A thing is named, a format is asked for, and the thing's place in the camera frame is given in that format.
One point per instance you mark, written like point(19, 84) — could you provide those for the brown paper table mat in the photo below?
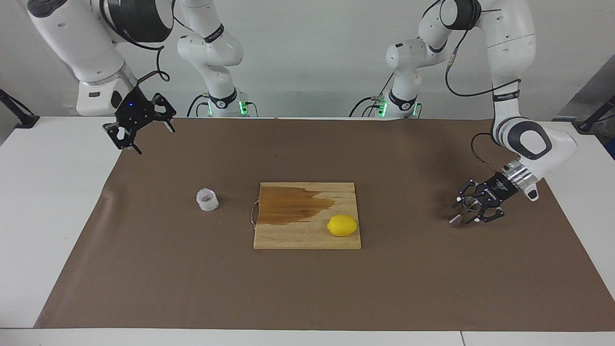
point(144, 269)

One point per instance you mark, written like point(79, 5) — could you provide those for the black clamp stand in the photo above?
point(586, 126)
point(26, 120)

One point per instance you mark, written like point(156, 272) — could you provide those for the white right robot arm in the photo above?
point(77, 43)

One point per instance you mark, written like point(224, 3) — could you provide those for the blue object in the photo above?
point(612, 149)

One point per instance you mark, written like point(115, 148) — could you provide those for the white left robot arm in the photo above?
point(509, 43)

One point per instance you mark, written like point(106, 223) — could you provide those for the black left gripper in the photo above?
point(499, 190)

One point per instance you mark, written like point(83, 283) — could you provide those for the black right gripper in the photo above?
point(134, 110)

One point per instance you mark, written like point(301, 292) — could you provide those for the steel double jigger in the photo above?
point(455, 220)

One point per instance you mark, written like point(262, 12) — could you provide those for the clear plastic cup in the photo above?
point(207, 204)

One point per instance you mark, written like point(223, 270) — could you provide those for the wooden cutting board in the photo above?
point(298, 235)

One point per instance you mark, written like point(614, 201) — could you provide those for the yellow lemon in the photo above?
point(342, 226)

